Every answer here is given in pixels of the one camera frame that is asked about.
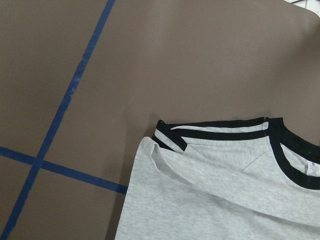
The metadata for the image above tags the grey cartoon print t-shirt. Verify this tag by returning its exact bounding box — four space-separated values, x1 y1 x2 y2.
115 117 320 240

